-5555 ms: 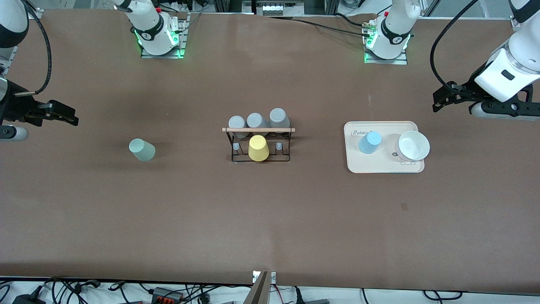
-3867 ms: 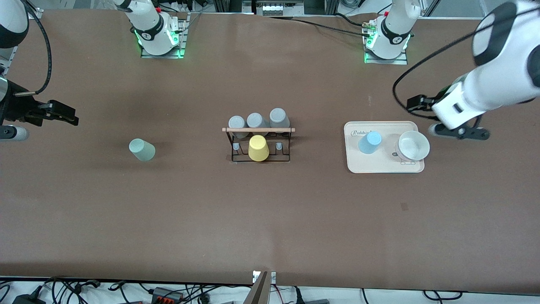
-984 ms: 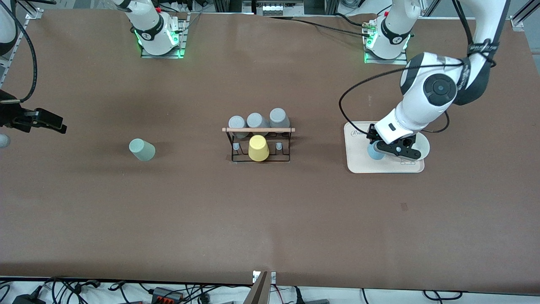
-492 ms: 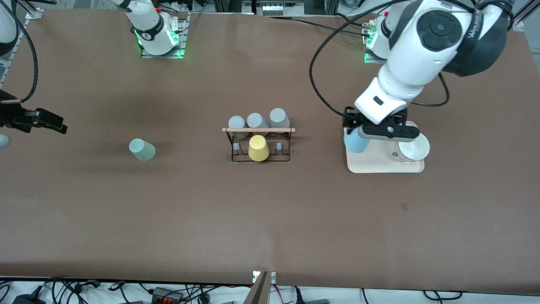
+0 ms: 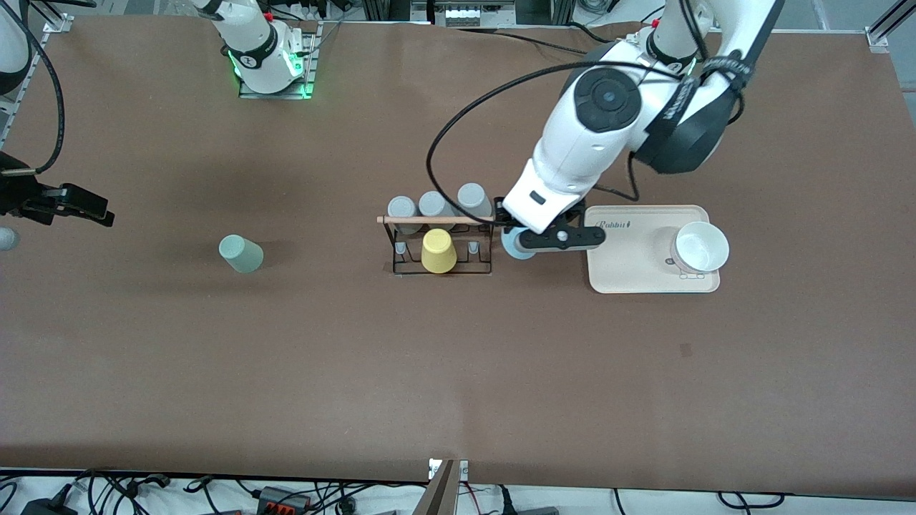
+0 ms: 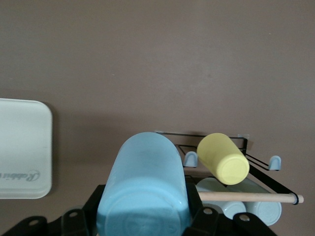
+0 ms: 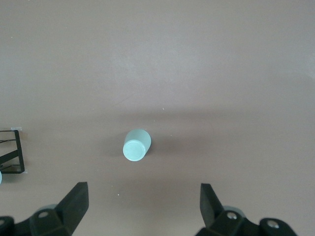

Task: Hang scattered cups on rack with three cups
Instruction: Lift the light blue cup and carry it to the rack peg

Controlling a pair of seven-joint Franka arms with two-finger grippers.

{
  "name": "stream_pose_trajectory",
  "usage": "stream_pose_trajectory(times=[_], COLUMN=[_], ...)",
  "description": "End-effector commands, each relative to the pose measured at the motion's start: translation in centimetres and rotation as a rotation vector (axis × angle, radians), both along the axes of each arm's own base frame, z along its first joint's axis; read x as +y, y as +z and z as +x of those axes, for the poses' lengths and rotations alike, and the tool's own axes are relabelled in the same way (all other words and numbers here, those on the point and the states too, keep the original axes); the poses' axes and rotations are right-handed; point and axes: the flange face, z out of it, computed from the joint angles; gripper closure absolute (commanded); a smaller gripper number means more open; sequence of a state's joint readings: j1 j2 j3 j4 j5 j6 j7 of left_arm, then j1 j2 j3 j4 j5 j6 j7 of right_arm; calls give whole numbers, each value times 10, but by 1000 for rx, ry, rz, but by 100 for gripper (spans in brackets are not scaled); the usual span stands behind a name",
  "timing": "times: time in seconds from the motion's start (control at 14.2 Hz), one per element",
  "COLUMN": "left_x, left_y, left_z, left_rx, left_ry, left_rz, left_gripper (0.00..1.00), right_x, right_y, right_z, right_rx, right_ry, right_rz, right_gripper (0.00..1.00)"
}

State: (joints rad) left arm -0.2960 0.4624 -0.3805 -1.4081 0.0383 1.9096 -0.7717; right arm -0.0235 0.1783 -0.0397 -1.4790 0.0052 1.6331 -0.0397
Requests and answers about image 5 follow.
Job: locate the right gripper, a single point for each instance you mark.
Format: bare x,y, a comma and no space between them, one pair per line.
21,194

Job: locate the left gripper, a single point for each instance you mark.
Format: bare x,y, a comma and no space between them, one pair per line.
500,213

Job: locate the light blue cup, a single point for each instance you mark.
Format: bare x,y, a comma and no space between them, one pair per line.
511,250

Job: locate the pale green cup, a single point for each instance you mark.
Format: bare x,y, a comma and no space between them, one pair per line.
241,254

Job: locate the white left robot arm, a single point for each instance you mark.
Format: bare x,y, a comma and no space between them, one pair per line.
601,129

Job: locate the grey cup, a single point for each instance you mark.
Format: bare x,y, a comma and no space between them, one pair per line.
473,199
434,204
401,207

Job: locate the yellow cup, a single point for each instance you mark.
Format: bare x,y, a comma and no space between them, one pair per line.
438,252

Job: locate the beige rabbit print tray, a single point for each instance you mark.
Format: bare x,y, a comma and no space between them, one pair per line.
637,268

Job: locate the white bowl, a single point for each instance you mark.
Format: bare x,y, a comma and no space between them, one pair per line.
701,247

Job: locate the black power adapter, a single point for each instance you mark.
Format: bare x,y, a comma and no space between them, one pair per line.
50,506

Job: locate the grey orange connector block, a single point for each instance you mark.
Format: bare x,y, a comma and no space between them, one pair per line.
283,498

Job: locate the metal corner bracket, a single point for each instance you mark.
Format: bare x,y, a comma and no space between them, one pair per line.
877,39
59,23

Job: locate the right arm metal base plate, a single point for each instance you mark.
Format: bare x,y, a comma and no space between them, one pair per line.
306,71

